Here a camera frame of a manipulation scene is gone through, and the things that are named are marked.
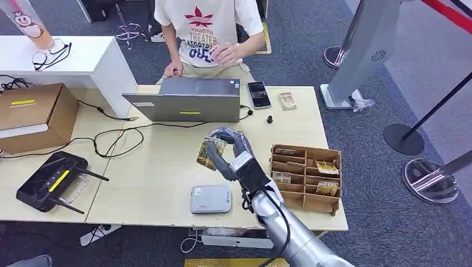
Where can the brown cardboard box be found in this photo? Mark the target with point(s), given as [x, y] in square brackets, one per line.
[33, 110]

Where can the white shoe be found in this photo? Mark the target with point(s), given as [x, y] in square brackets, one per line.
[158, 37]

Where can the pale card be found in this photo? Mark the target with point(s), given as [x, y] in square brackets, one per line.
[287, 101]

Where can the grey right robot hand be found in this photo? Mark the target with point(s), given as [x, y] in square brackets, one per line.
[241, 142]

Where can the white power strip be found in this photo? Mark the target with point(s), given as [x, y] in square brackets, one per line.
[236, 242]
[97, 236]

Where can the silver kiosk stand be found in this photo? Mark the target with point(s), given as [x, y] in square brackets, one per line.
[365, 55]

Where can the orange cup with snowman print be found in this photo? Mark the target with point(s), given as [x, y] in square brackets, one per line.
[29, 25]

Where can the flat grey device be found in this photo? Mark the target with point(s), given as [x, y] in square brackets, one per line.
[211, 199]

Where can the black smartphone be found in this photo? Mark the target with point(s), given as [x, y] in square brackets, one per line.
[259, 95]

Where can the black wifi router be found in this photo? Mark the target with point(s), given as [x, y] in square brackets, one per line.
[48, 180]

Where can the red barrier belt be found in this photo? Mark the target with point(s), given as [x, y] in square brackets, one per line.
[448, 14]

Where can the person's left hand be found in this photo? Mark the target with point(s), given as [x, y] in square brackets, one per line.
[225, 53]

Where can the chrome chair base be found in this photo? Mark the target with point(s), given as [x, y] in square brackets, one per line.
[128, 31]

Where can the black stanchion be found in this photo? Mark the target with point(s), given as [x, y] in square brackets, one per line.
[403, 140]

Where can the wooden card box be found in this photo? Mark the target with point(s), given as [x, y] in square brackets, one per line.
[313, 204]

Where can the person in white printed shirt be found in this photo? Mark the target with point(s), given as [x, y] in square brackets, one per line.
[206, 25]

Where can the small black knob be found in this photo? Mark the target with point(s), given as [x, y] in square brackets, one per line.
[269, 119]

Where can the chrome stanchion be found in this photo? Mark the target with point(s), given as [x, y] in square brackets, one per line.
[427, 180]
[333, 57]

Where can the green and yellow printed card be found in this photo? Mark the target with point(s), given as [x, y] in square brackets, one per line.
[202, 156]

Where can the grey ribbed right robot arm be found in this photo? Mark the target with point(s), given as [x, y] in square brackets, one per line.
[295, 236]

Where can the person's right hand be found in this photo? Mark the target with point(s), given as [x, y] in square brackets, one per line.
[173, 69]

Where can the grey laptop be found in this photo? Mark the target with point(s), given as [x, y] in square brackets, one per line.
[184, 107]

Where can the person in jeans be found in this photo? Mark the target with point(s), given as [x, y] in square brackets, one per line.
[31, 261]

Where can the yellow floor tape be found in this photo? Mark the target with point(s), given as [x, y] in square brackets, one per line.
[236, 262]

